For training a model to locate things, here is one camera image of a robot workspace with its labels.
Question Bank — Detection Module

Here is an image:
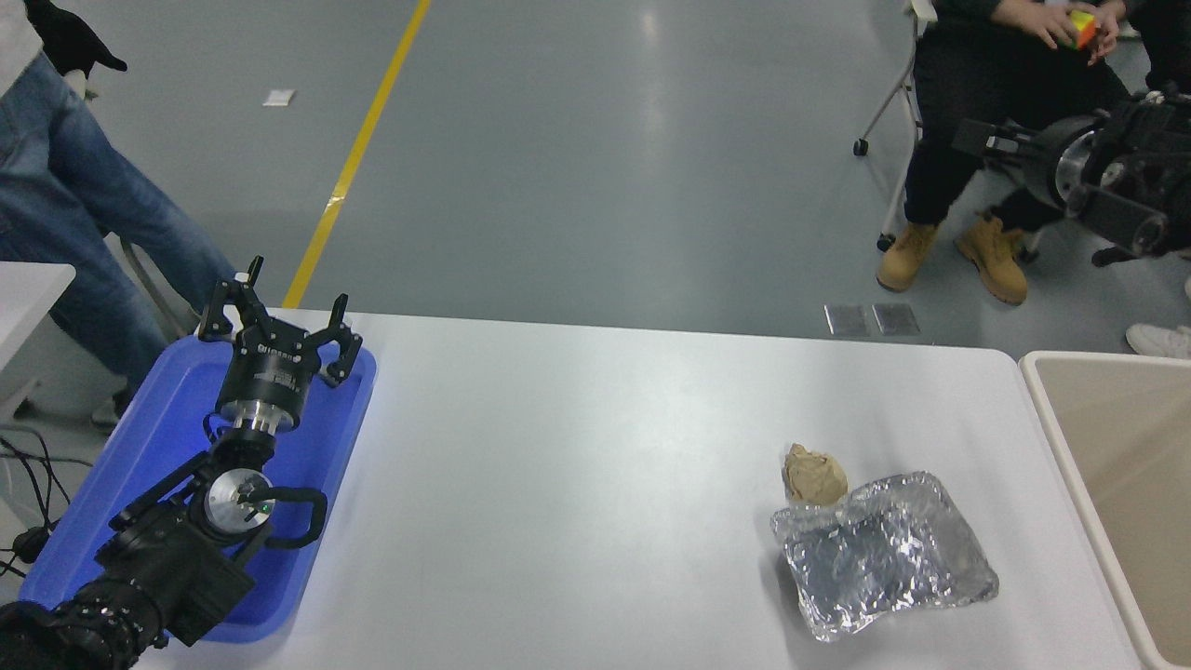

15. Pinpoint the large pale bin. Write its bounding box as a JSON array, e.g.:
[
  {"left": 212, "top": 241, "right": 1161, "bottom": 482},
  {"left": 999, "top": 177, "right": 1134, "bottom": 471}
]
[{"left": 1020, "top": 351, "right": 1191, "bottom": 670}]

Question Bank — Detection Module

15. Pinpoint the small white table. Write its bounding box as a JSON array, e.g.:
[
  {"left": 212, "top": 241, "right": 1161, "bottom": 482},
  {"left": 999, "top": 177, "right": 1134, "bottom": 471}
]
[{"left": 0, "top": 262, "right": 77, "bottom": 415}]

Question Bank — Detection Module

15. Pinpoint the white framed chair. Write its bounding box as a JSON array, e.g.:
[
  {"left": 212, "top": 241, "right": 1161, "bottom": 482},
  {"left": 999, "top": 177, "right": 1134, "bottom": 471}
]
[{"left": 852, "top": 0, "right": 936, "bottom": 254}]

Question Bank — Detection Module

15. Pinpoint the crumpled silver foil tray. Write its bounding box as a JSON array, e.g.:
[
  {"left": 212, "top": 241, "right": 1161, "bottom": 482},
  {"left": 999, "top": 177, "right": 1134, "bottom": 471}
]
[{"left": 770, "top": 471, "right": 1000, "bottom": 643}]

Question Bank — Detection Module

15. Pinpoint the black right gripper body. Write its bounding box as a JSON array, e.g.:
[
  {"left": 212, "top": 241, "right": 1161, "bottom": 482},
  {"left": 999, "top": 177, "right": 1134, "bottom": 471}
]
[{"left": 1022, "top": 114, "right": 1086, "bottom": 211}]

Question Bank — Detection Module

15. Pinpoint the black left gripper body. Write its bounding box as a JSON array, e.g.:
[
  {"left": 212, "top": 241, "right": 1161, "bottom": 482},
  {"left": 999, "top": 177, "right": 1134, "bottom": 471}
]
[{"left": 216, "top": 335, "right": 324, "bottom": 420}]

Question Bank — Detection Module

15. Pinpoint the white shoe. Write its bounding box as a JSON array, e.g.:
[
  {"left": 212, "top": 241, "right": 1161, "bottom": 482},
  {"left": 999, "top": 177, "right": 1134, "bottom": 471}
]
[{"left": 1126, "top": 323, "right": 1191, "bottom": 360}]

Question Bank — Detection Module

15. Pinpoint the person's left hand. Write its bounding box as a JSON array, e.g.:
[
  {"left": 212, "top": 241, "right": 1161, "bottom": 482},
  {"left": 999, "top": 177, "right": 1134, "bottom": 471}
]
[{"left": 1084, "top": 0, "right": 1131, "bottom": 66}]

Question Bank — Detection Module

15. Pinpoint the blue plastic tray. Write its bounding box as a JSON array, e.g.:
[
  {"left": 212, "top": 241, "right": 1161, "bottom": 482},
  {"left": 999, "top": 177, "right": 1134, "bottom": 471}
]
[{"left": 17, "top": 337, "right": 378, "bottom": 645}]

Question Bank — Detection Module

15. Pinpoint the person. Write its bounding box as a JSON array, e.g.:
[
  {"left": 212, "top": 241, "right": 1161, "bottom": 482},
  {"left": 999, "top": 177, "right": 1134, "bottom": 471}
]
[
  {"left": 0, "top": 0, "right": 238, "bottom": 427},
  {"left": 875, "top": 0, "right": 1191, "bottom": 306}
]

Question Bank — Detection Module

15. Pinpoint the crumpled tan paper ball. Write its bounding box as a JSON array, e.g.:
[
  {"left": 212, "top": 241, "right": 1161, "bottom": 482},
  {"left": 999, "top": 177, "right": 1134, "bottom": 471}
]
[{"left": 782, "top": 443, "right": 849, "bottom": 506}]

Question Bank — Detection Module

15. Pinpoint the person's right hand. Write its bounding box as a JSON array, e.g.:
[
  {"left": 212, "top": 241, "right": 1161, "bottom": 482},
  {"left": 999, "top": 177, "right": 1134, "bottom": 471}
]
[{"left": 991, "top": 0, "right": 1076, "bottom": 49}]

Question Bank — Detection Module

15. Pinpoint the black cable tangle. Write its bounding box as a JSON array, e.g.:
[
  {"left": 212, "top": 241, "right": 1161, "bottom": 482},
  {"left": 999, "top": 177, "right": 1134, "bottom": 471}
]
[{"left": 0, "top": 426, "right": 94, "bottom": 578}]

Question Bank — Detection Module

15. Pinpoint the black garment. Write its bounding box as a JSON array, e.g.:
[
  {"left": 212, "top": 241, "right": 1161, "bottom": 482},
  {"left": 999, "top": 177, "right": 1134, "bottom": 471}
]
[{"left": 23, "top": 0, "right": 129, "bottom": 77}]

